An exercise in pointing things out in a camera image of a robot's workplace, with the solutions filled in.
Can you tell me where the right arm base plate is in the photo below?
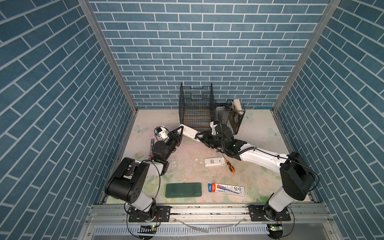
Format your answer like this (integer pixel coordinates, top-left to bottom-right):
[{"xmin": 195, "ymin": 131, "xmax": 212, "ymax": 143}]
[{"xmin": 248, "ymin": 204, "xmax": 291, "ymax": 222}]

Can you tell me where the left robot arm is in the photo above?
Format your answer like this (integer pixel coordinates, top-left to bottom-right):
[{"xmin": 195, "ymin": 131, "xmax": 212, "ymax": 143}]
[{"xmin": 105, "ymin": 126, "xmax": 184, "ymax": 213}]

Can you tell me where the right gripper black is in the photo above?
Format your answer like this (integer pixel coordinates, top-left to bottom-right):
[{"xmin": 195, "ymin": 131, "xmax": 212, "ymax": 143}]
[{"xmin": 195, "ymin": 130, "xmax": 227, "ymax": 151}]

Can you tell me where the orange black screwdriver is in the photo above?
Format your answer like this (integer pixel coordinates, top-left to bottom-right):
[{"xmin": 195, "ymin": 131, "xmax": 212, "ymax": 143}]
[{"xmin": 225, "ymin": 159, "xmax": 236, "ymax": 173}]

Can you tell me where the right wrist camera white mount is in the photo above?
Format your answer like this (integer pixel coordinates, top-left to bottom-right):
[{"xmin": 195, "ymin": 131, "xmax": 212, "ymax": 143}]
[{"xmin": 210, "ymin": 121, "xmax": 218, "ymax": 136}]

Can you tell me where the white block in basket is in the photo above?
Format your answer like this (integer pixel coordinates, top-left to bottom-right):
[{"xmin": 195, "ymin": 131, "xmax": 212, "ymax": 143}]
[{"xmin": 233, "ymin": 99, "xmax": 244, "ymax": 115}]

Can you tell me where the dark green rectangular case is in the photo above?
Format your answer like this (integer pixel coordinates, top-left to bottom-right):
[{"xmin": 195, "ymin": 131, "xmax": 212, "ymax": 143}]
[{"xmin": 165, "ymin": 183, "xmax": 202, "ymax": 199}]

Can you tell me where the toothpaste box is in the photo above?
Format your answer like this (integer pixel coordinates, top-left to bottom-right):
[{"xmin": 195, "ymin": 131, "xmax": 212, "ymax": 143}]
[{"xmin": 208, "ymin": 183, "xmax": 245, "ymax": 197}]

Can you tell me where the white remote control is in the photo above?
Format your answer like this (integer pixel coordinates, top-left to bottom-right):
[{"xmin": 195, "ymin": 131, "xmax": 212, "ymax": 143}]
[{"xmin": 204, "ymin": 157, "xmax": 226, "ymax": 167}]

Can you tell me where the aluminium front rail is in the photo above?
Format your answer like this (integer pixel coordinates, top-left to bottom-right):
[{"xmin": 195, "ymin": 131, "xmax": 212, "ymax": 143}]
[{"xmin": 86, "ymin": 202, "xmax": 333, "ymax": 225}]

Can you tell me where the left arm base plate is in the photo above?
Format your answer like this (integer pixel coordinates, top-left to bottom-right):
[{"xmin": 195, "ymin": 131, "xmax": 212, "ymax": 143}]
[{"xmin": 128, "ymin": 206, "xmax": 171, "ymax": 223}]

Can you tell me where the black wire mesh basket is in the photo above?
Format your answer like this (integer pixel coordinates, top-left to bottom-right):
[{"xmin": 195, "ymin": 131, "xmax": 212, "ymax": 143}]
[{"xmin": 179, "ymin": 85, "xmax": 246, "ymax": 135}]

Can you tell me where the pink handled scraper tool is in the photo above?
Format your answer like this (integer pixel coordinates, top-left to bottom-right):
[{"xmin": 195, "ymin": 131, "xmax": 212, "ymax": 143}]
[{"xmin": 149, "ymin": 139, "xmax": 155, "ymax": 161}]

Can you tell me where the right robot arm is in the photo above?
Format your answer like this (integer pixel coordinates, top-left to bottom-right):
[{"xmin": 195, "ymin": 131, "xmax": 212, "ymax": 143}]
[{"xmin": 194, "ymin": 121, "xmax": 318, "ymax": 213}]

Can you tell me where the grey remote with teal buttons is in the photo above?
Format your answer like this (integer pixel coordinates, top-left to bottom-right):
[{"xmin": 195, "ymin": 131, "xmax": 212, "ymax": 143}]
[{"xmin": 180, "ymin": 124, "xmax": 200, "ymax": 142}]

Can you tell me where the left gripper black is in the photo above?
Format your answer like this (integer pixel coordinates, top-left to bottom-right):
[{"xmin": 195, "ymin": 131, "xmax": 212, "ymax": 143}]
[{"xmin": 162, "ymin": 126, "xmax": 183, "ymax": 163}]

